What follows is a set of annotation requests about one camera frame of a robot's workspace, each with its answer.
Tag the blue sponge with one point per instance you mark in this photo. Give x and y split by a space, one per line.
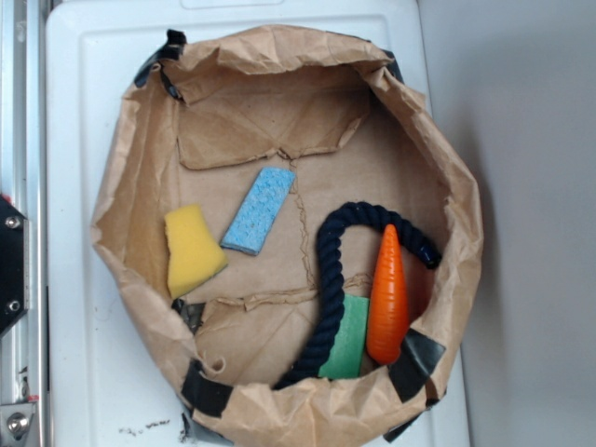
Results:
258 211

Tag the yellow sponge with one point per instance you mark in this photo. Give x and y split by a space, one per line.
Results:
194 254

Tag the brown paper bag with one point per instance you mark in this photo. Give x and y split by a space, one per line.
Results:
197 129

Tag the orange plastic carrot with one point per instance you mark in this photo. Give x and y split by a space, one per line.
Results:
388 320

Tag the green block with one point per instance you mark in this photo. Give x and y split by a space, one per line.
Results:
346 355

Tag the black bracket on rail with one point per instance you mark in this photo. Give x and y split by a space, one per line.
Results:
14 265

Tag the aluminium rail frame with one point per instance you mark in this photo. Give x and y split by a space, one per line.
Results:
25 413

